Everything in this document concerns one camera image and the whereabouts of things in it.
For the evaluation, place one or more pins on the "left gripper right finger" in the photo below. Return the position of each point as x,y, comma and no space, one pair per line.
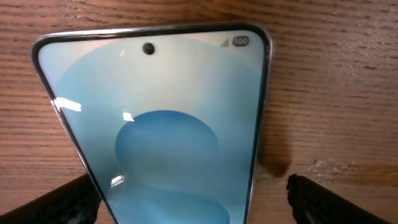
314,204

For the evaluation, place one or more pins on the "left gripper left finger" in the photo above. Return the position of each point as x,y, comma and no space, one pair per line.
76,202

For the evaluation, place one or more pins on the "smartphone with cyan screen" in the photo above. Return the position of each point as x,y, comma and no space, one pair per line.
165,119

